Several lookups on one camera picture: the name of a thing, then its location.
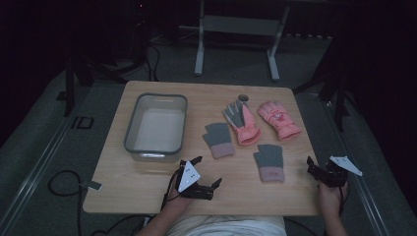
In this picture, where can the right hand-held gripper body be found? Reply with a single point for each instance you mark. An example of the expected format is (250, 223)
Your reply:
(337, 170)

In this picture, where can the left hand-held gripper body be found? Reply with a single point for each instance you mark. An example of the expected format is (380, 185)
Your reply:
(188, 175)

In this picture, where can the pink glove with grey palm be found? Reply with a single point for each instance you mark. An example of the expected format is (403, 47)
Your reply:
(242, 123)

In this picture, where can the person's left hand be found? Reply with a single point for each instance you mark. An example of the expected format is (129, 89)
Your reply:
(178, 200)

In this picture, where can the person's right hand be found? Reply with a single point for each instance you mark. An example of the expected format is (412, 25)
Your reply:
(331, 198)

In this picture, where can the grey knit fingerless glove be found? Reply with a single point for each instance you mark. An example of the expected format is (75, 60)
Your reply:
(269, 162)
(219, 139)

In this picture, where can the person's white shirt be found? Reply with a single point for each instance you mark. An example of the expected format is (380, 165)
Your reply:
(226, 226)

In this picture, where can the grey plastic bin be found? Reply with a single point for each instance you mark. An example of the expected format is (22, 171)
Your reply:
(157, 128)

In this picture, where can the pink glove with printed back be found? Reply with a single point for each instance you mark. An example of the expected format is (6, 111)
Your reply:
(278, 119)

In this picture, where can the black tripod stand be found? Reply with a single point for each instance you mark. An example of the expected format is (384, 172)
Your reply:
(334, 82)
(98, 70)

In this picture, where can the small grey tag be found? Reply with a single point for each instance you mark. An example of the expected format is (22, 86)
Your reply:
(91, 185)

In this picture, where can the white metal stand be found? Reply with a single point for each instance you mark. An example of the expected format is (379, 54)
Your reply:
(241, 24)

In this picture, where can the metal floor rail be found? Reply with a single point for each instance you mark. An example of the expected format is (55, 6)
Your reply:
(36, 167)
(357, 183)

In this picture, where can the black rectangular floor frame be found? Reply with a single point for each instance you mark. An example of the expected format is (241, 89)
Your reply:
(82, 122)

